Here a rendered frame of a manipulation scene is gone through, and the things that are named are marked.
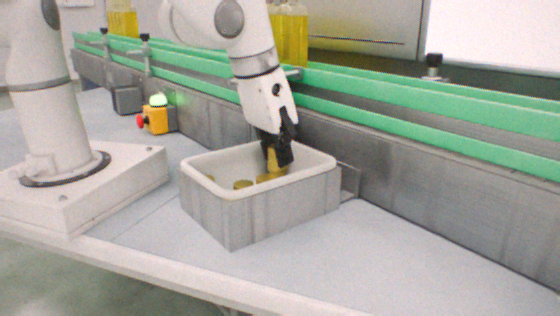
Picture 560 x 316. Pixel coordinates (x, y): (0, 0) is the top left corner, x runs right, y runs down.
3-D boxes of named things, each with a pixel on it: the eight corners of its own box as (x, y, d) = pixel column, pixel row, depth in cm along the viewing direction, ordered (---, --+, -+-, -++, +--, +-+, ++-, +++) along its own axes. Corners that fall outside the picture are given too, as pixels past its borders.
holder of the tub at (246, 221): (360, 200, 72) (363, 160, 70) (230, 253, 57) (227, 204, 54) (300, 171, 85) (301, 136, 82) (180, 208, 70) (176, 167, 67)
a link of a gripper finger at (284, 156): (295, 130, 64) (303, 165, 68) (284, 126, 67) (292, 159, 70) (280, 139, 63) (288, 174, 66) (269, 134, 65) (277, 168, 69)
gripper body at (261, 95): (292, 57, 59) (306, 123, 65) (256, 51, 67) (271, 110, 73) (251, 74, 56) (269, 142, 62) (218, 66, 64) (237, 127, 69)
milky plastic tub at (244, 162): (341, 206, 69) (343, 160, 66) (229, 251, 57) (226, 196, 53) (280, 175, 82) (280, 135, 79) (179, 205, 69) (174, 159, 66)
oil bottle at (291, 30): (307, 99, 92) (310, 0, 84) (288, 102, 89) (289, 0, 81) (293, 94, 96) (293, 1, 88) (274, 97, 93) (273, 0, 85)
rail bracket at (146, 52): (155, 78, 122) (151, 33, 117) (132, 80, 117) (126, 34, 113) (151, 76, 125) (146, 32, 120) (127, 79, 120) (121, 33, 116)
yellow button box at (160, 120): (178, 132, 111) (175, 106, 109) (152, 137, 107) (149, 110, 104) (168, 126, 116) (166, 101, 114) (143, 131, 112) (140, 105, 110)
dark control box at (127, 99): (144, 112, 132) (141, 87, 129) (120, 116, 127) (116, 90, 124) (136, 108, 138) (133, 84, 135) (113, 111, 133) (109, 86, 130)
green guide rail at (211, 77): (258, 109, 81) (257, 69, 78) (254, 109, 80) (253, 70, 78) (76, 46, 211) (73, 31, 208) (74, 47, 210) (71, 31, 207)
